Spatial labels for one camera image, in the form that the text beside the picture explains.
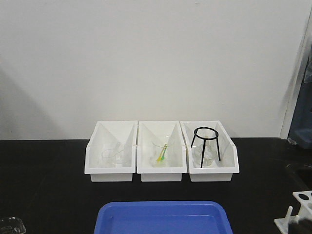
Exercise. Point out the clear glass beaker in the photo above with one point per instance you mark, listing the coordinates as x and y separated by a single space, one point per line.
12 225

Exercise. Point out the white right storage bin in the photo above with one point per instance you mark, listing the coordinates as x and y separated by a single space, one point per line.
219 170

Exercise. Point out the clear glassware in left bin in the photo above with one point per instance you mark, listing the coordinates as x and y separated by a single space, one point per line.
112 156

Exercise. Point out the white middle storage bin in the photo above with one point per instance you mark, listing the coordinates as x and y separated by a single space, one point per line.
149 130

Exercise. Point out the white left storage bin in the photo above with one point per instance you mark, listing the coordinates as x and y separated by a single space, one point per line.
110 133

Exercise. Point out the white storage bin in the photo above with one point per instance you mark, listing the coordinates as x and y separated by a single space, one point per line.
149 130
219 170
110 133

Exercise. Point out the clear beaker in middle bin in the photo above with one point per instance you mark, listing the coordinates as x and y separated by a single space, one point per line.
163 152

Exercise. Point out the yellow plastic spatula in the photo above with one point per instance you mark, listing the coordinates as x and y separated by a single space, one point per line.
161 153

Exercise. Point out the white test tube rack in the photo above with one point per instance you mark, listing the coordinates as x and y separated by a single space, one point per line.
305 212

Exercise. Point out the blue plastic tray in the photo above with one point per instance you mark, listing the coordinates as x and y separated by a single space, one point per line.
162 217

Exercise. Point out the green plastic spatula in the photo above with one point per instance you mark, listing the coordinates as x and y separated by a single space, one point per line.
163 154

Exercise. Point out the clear round glass flask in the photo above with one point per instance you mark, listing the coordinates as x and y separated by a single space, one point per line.
203 154

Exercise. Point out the black metal tripod stand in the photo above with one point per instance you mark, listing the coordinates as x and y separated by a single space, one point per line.
207 133

